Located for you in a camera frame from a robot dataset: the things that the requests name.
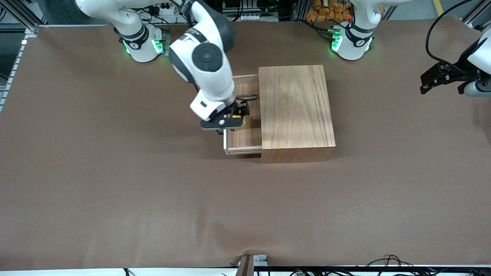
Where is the yellow block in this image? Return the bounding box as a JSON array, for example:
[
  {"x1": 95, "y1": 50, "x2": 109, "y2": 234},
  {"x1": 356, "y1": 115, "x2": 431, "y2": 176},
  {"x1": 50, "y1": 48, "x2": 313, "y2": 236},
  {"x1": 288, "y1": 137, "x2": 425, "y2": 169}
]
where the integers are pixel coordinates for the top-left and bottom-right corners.
[{"x1": 231, "y1": 113, "x2": 248, "y2": 132}]

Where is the wooden drawer with black handle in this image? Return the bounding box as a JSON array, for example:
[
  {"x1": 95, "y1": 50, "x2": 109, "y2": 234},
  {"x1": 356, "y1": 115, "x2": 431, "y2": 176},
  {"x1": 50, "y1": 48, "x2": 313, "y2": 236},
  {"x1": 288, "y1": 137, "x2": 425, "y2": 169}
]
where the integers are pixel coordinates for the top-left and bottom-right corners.
[{"x1": 217, "y1": 74, "x2": 264, "y2": 156}]

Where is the wooden cabinet box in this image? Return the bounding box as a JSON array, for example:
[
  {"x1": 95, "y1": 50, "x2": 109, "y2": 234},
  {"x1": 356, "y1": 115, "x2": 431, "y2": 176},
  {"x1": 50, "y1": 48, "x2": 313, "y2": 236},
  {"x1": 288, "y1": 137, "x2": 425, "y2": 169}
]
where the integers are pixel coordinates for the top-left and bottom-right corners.
[{"x1": 259, "y1": 65, "x2": 337, "y2": 164}]

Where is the brown table cover sheet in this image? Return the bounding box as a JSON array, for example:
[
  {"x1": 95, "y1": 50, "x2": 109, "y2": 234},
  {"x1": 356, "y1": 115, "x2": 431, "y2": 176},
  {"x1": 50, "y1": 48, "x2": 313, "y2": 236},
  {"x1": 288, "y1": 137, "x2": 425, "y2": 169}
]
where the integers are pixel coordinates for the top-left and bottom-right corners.
[{"x1": 0, "y1": 15, "x2": 491, "y2": 271}]

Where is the white power strip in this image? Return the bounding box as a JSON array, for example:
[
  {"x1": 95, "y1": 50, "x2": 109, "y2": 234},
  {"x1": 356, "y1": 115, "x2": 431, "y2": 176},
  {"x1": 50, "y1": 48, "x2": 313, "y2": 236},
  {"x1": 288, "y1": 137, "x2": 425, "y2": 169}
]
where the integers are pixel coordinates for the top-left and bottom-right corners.
[{"x1": 148, "y1": 0, "x2": 181, "y2": 16}]

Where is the orange objects pile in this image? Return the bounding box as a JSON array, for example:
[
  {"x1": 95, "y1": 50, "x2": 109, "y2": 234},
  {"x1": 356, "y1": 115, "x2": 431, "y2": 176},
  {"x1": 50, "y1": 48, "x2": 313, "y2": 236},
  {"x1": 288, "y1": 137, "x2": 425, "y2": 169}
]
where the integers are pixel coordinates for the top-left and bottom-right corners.
[{"x1": 305, "y1": 0, "x2": 354, "y2": 23}]

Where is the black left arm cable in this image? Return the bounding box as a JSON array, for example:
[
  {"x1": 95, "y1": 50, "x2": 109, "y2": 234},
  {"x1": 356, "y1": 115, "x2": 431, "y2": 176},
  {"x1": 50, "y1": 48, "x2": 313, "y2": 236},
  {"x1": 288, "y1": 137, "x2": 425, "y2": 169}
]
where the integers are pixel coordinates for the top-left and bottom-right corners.
[{"x1": 425, "y1": 0, "x2": 476, "y2": 66}]

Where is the aluminium frame bracket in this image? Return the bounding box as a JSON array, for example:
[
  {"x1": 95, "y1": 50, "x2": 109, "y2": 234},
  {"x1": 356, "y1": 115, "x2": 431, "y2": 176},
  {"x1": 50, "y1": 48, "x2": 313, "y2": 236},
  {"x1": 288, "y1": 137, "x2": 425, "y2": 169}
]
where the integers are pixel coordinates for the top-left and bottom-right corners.
[{"x1": 235, "y1": 254, "x2": 269, "y2": 276}]

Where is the black cable bundle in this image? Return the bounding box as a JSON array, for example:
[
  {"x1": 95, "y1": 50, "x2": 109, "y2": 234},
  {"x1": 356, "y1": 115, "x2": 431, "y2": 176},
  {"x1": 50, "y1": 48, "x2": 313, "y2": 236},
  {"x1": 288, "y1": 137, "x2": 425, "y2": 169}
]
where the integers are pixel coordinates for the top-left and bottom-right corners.
[{"x1": 361, "y1": 254, "x2": 491, "y2": 276}]

